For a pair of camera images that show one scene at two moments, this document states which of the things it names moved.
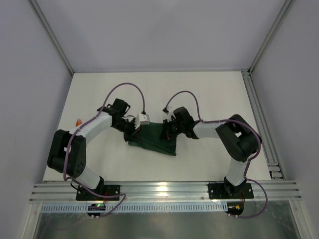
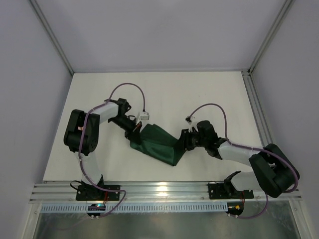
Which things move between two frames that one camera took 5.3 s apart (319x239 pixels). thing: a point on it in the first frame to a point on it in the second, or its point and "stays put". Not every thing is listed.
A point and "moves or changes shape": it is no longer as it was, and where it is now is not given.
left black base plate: x=82 y=194 stays put
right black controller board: x=235 y=208 stays put
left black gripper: x=132 y=134 stays put
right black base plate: x=231 y=190 stays put
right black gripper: x=166 y=130 to x=186 y=139
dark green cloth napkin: x=149 y=139 moves or changes shape
